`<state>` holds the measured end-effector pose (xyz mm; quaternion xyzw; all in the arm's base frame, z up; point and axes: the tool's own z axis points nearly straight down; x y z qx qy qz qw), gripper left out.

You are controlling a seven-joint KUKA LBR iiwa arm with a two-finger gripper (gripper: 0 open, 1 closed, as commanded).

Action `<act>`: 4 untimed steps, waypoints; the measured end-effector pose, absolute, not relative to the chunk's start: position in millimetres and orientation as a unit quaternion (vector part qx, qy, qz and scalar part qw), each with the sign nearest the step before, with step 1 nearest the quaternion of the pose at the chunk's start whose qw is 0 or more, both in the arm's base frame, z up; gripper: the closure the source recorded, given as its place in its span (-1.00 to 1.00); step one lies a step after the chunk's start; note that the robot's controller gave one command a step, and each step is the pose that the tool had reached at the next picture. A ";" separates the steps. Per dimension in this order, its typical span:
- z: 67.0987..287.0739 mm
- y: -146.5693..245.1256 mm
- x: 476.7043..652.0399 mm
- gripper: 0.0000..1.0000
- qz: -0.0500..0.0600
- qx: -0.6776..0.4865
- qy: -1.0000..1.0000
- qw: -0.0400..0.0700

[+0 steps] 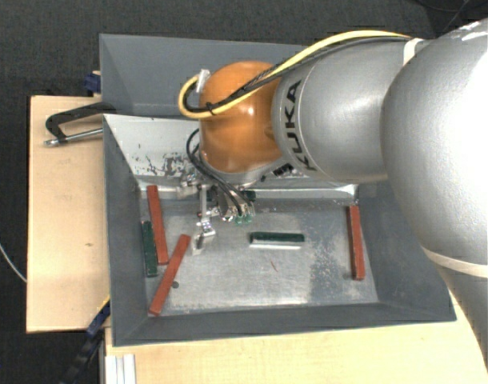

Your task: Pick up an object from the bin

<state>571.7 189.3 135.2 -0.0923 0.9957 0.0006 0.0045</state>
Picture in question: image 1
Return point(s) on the dark green flat block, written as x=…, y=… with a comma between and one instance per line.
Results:
x=150, y=250
x=276, y=237

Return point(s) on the grey metal bin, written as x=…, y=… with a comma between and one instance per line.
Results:
x=244, y=278

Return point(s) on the pale wood flat board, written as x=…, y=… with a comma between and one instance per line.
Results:
x=68, y=214

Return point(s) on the black cylinder on white bracket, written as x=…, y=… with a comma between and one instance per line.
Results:
x=283, y=170

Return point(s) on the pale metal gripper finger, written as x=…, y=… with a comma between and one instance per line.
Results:
x=205, y=225
x=200, y=243

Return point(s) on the red-brown flat block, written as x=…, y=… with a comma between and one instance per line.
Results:
x=356, y=242
x=170, y=274
x=157, y=226

